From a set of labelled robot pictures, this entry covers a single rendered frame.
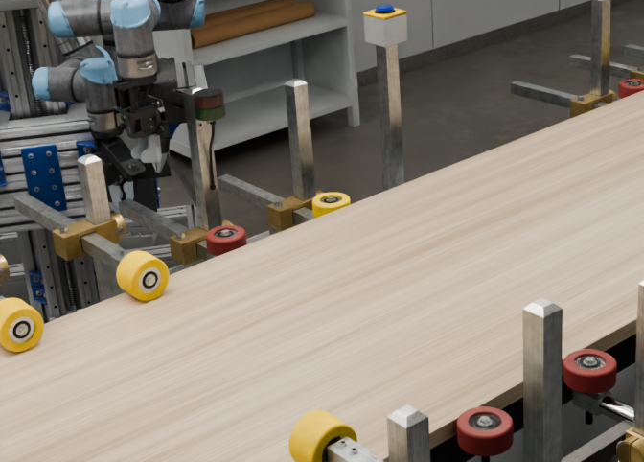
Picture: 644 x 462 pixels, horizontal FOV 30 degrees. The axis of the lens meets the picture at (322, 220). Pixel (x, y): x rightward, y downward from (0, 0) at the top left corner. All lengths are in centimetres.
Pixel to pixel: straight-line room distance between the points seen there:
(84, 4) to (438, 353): 106
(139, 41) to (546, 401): 118
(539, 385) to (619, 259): 72
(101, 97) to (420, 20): 393
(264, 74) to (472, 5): 141
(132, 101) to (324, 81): 343
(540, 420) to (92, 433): 67
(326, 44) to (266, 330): 377
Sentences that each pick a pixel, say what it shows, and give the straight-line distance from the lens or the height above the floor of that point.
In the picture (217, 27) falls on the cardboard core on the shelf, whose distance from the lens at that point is 526.
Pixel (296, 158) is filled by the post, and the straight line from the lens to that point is 261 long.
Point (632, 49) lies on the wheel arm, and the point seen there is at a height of 82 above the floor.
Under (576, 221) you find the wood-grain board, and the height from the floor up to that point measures 90.
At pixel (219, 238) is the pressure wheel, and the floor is 91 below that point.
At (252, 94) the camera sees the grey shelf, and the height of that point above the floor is 14.
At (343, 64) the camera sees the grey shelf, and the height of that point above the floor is 28.
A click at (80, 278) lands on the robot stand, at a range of 333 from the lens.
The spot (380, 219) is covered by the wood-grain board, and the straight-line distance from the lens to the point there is 241.
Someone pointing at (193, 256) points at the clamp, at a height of 83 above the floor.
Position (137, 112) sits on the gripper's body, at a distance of 241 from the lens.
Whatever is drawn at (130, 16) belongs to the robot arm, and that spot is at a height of 133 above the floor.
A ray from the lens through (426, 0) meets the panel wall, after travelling 644.
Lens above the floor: 188
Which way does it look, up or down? 24 degrees down
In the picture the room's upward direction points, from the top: 5 degrees counter-clockwise
